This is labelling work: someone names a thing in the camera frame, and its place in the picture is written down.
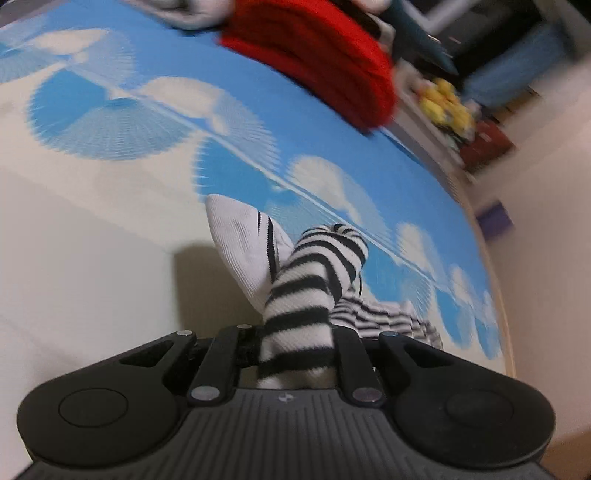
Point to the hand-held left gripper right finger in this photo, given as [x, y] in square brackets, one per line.
[352, 362]

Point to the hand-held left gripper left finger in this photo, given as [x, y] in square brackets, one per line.
[226, 353]

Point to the black white striped sock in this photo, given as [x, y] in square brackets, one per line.
[300, 300]

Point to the purple box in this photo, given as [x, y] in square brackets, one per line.
[495, 220]

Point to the blue white printed bed sheet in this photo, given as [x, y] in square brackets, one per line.
[138, 115]

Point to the white window bench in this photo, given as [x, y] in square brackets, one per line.
[415, 115]

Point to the red cushion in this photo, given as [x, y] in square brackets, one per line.
[487, 145]

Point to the yellow round plush toy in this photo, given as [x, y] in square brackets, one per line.
[457, 120]

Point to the yellow duck plush toy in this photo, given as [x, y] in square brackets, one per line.
[438, 94]

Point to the red folded blanket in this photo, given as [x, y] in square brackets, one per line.
[323, 55]

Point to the blue shark plush toy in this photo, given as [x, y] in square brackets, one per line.
[415, 32]

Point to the cream folded blanket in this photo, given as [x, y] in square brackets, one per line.
[184, 11]

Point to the blue curtain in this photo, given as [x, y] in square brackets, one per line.
[517, 60]

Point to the wooden bed frame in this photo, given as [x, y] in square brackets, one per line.
[489, 277]

